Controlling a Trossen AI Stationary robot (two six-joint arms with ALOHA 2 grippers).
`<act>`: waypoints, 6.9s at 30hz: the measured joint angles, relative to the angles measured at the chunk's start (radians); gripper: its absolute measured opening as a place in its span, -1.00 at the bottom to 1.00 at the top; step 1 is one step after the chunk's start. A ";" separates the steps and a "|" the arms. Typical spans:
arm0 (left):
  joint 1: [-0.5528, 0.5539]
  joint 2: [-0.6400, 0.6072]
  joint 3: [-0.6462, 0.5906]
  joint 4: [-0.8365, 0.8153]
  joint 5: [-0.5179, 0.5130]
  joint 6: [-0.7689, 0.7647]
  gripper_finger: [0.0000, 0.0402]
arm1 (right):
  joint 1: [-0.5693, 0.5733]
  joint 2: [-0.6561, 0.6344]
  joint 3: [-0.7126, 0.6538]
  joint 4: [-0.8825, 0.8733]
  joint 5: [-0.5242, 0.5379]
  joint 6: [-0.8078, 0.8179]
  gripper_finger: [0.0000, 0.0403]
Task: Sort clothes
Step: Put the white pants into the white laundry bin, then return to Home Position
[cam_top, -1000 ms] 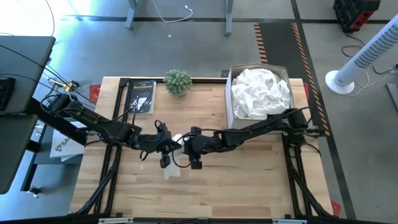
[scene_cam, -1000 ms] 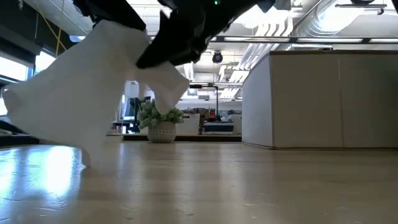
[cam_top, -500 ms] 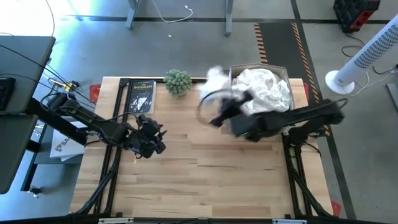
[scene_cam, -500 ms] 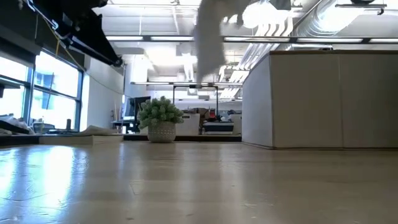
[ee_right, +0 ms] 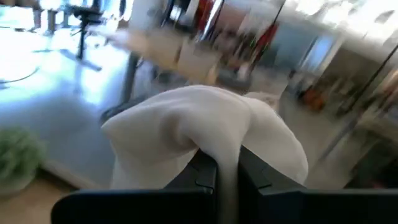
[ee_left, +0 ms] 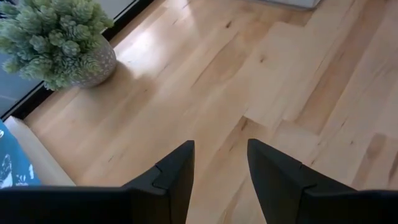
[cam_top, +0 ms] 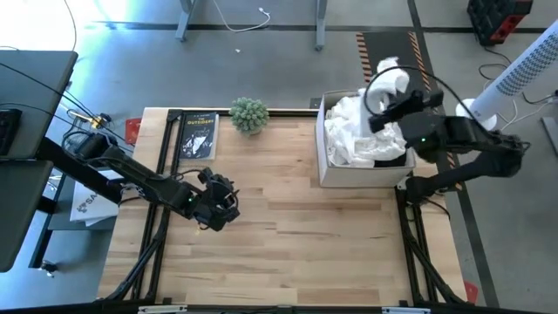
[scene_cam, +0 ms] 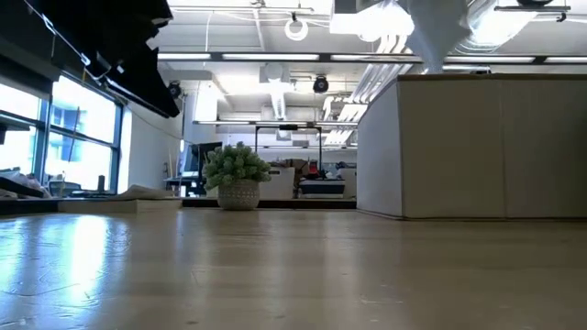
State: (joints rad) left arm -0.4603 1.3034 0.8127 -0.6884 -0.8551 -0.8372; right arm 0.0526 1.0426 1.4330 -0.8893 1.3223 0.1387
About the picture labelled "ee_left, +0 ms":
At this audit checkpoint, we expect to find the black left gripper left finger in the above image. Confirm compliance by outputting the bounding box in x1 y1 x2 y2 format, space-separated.
0 140 196 224

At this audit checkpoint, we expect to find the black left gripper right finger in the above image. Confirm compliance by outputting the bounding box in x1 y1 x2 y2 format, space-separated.
248 139 398 224

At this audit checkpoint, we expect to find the blue patterned box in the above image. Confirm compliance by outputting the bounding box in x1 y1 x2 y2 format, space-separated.
4 116 76 187

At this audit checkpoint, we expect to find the blue printed garment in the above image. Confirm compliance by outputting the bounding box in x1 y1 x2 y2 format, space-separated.
0 119 42 190

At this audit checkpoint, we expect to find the green artificial potted plant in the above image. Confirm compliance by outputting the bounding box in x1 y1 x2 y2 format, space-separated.
0 0 118 91

